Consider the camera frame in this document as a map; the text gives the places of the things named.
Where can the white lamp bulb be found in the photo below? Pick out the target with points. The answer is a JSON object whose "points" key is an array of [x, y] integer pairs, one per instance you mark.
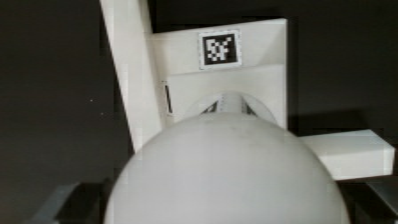
{"points": [[227, 172]]}

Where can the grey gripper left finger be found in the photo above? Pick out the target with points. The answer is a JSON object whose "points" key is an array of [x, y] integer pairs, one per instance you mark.
{"points": [[46, 216]]}

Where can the white L-shaped fence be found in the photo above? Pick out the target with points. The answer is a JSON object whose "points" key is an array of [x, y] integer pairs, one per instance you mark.
{"points": [[355, 152]]}

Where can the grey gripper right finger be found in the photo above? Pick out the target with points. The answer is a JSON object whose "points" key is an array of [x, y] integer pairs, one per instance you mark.
{"points": [[378, 202]]}

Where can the white lamp base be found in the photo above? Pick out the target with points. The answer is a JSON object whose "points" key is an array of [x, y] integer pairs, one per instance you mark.
{"points": [[220, 59]]}

